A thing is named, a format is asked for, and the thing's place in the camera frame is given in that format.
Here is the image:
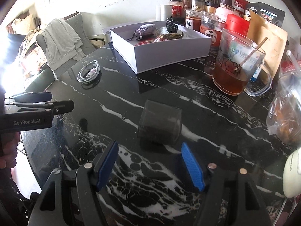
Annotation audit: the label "glass mug with tea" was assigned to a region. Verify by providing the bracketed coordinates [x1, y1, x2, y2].
[212, 30, 272, 97]

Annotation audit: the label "green white medicine box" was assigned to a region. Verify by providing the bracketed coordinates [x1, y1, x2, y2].
[231, 43, 264, 81]

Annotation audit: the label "dark transparent plastic box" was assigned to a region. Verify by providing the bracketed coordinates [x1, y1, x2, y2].
[137, 99, 182, 145]

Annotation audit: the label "dried peel jar white label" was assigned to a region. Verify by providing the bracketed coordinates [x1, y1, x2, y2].
[185, 10, 202, 32]

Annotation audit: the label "clear plastic bag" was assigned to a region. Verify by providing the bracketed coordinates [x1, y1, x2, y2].
[266, 50, 300, 146]

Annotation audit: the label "clear jar sliced herbs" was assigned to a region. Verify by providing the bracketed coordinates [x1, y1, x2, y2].
[191, 0, 206, 12]

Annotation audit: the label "red foil bag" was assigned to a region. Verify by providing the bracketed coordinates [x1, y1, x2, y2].
[234, 0, 251, 21]

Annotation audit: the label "white open gift box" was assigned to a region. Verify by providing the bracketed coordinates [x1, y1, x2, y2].
[103, 22, 211, 74]

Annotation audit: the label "orange label clear jar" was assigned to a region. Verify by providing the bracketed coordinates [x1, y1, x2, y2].
[200, 12, 226, 48]

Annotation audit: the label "tan jar black lid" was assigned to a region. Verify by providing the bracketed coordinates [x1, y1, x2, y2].
[204, 2, 217, 14]

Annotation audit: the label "red cylindrical canister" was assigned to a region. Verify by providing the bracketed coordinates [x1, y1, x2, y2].
[226, 14, 250, 36]

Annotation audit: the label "lavender drawstring pouch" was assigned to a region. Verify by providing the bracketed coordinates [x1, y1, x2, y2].
[132, 24, 157, 40]

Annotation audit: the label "red snack sachet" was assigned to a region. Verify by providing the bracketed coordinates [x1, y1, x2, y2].
[135, 40, 154, 47]

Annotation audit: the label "kraft paper pouch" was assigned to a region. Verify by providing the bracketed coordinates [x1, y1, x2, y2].
[247, 11, 288, 79]

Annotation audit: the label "person's left hand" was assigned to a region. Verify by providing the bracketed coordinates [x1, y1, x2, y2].
[1, 132, 20, 169]

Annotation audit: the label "white plush toy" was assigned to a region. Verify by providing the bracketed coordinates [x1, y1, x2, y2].
[283, 148, 301, 198]

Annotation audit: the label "black polka dot scrunchie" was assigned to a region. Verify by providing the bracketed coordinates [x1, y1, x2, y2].
[165, 17, 179, 33]

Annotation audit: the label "pink lidded jar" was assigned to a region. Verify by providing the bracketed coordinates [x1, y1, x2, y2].
[215, 7, 239, 23]

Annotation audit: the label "red spice jar black lid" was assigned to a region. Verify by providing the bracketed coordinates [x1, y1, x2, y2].
[169, 0, 183, 18]

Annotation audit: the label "brown nut snack packet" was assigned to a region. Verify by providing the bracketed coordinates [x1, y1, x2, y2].
[154, 32, 184, 42]

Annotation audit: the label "white charging cable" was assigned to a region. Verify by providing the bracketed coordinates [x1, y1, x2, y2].
[76, 60, 101, 84]

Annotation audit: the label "black printed food bag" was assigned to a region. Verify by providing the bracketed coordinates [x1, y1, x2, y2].
[244, 2, 286, 27]

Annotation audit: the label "grey cloth on chair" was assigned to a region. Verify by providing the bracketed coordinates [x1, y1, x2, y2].
[42, 19, 86, 70]

